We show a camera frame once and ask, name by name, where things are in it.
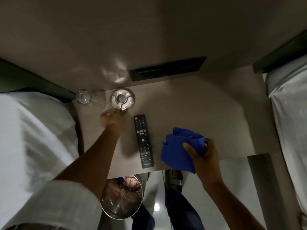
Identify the person's right thumb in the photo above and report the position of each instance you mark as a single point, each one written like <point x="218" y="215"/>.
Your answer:
<point x="193" y="149"/>

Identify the black remote control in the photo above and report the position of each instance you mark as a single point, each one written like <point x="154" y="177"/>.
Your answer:
<point x="143" y="141"/>

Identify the round glass ashtray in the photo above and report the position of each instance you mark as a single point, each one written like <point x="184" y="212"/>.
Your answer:
<point x="122" y="99"/>

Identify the white shirt sleeve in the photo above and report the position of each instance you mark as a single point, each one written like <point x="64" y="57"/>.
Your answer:
<point x="57" y="208"/>

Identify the person's right hand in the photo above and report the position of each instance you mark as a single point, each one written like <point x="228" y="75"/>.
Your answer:
<point x="207" y="165"/>

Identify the red crumpled packet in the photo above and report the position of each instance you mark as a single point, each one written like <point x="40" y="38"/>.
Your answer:
<point x="131" y="183"/>

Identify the brown wooden side panel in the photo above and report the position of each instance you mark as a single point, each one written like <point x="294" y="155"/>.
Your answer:
<point x="271" y="189"/>

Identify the round metal trash bin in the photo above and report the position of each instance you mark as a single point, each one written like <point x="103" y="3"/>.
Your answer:
<point x="120" y="201"/>

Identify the person's left hand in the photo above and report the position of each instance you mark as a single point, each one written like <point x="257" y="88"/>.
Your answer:
<point x="112" y="123"/>

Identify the blue jeans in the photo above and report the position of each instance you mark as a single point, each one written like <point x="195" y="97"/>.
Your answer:
<point x="179" y="210"/>

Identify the person's left fingers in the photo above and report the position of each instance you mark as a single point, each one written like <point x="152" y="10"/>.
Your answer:
<point x="110" y="113"/>

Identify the clear drinking glass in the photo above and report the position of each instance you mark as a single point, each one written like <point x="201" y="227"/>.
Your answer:
<point x="83" y="96"/>
<point x="98" y="101"/>

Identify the grey sandal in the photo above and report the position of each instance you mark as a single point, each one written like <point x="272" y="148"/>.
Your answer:
<point x="174" y="178"/>

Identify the person's right forearm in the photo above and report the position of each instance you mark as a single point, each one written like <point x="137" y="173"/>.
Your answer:
<point x="230" y="208"/>

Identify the dark green headboard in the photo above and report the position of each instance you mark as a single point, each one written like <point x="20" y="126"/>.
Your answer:
<point x="28" y="79"/>
<point x="283" y="56"/>

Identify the person's left forearm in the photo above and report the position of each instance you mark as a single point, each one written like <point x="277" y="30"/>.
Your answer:
<point x="92" y="156"/>

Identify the blue cleaning cloth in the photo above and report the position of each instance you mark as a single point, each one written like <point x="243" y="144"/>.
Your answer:
<point x="176" y="150"/>

